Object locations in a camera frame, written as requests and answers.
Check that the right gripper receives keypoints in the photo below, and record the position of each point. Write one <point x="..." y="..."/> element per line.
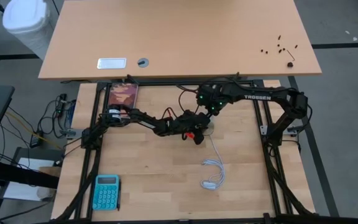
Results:
<point x="213" y="111"/>

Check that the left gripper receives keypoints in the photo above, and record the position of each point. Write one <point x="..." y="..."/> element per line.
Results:
<point x="194" y="123"/>

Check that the brass lamp socket base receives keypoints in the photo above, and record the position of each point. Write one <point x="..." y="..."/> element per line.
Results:
<point x="210" y="129"/>

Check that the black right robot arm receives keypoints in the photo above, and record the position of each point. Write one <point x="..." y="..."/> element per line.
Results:
<point x="259" y="95"/>

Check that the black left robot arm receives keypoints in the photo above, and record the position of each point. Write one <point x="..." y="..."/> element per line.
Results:
<point x="145" y="119"/>

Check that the tan wooden desk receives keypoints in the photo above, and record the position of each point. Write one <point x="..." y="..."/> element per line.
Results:
<point x="179" y="37"/>

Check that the book with reddish cover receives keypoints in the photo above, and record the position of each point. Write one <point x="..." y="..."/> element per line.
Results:
<point x="123" y="93"/>

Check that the black desk clamp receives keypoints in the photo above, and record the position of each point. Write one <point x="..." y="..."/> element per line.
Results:
<point x="131" y="78"/>

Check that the small black knob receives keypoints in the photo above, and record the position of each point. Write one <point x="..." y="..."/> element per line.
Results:
<point x="290" y="64"/>

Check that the black hex key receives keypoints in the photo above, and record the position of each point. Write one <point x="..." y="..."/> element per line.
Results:
<point x="291" y="54"/>

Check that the teal calculator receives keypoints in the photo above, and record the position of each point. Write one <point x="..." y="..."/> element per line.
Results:
<point x="106" y="193"/>

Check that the white label plate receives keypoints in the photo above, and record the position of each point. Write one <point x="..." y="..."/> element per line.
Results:
<point x="111" y="63"/>

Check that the black power adapter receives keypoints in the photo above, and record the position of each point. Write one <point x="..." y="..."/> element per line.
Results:
<point x="35" y="141"/>

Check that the white paper sheet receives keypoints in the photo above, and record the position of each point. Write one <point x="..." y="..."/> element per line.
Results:
<point x="23" y="194"/>

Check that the black floor beam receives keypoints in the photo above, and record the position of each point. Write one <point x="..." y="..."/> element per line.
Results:
<point x="17" y="174"/>

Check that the white plastic bin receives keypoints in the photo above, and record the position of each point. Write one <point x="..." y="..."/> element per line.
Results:
<point x="26" y="21"/>

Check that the black aluminium table frame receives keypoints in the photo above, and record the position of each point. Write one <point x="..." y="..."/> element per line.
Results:
<point x="166" y="83"/>

